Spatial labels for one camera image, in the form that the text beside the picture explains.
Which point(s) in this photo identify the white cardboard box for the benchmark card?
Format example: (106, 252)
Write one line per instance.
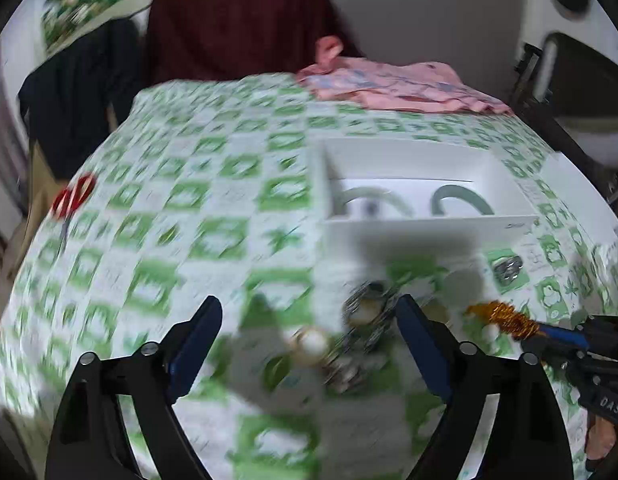
(414, 160)

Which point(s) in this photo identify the pink floral cloth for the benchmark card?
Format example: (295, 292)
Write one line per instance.
(389, 85)

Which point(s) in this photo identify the person's right hand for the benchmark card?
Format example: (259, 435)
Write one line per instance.
(600, 440)

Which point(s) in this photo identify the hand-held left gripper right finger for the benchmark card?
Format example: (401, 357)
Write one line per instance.
(424, 350)

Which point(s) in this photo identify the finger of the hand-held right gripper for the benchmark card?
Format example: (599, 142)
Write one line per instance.
(541, 349)
(564, 335)

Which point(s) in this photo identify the white box lid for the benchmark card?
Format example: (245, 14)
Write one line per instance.
(574, 185)

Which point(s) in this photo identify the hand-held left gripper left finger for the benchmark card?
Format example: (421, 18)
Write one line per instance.
(194, 355)

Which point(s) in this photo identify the dark jacket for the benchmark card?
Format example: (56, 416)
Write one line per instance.
(79, 90)

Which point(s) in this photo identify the black folding chair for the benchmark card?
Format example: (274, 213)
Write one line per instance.
(579, 75)

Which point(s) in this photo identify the maroon velvet cloth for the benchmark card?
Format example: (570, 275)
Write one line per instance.
(239, 25)

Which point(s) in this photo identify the green checked tablecloth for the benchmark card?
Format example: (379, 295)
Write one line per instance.
(164, 160)

